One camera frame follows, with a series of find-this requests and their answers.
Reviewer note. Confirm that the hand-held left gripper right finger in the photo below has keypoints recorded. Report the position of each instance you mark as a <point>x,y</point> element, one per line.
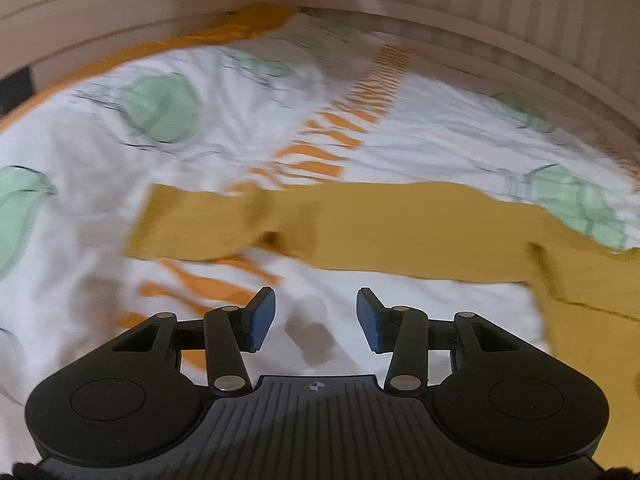
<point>367,320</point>

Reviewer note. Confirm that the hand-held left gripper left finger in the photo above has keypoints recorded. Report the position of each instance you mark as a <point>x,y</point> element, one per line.
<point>262,317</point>

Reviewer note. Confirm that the mustard yellow knit garment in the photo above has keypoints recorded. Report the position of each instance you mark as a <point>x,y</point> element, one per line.
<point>400,230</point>

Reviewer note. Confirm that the white printed duvet cover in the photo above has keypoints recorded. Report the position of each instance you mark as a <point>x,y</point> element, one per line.
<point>225,135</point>

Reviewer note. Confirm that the orange bed sheet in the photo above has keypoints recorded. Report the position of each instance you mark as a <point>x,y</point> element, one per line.
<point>250,22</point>

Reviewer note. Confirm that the white slatted bed frame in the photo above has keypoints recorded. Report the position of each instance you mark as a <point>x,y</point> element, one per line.
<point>500,10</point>

